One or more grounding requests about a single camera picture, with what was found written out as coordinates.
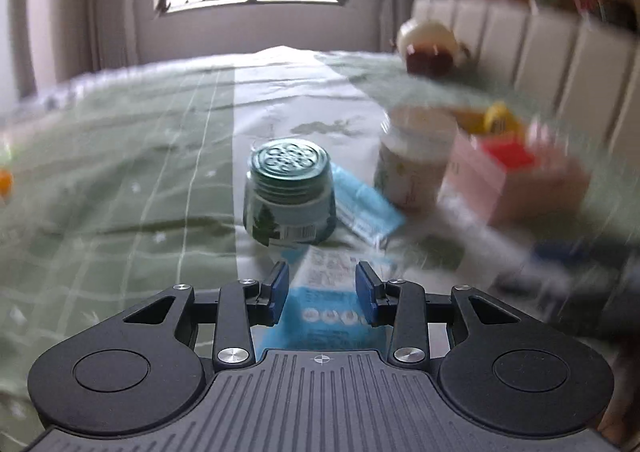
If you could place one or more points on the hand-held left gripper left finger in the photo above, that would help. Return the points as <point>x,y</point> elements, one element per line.
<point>278,293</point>

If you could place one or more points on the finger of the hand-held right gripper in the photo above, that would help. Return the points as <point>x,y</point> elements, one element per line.
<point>500,242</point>

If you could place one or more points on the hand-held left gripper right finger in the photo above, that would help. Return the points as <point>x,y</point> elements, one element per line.
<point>364,293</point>

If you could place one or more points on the blue packet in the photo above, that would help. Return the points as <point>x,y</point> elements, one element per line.
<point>365,209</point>
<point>325,304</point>

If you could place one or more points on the pink and red box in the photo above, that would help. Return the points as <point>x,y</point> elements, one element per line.
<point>505,172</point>

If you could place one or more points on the green lid jar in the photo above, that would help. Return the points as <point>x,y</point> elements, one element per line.
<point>290,192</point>

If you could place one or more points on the cream lid jar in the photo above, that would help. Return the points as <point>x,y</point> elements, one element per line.
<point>417,157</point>

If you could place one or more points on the yellow toy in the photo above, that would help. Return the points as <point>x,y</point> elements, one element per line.
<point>497,121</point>

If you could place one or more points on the beige padded headboard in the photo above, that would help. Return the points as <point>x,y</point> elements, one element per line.
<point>545,52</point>

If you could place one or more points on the cream and red plush toy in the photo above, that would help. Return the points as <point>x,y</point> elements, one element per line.
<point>430,44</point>

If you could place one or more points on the small orange object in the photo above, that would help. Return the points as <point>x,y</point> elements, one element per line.
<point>4,184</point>

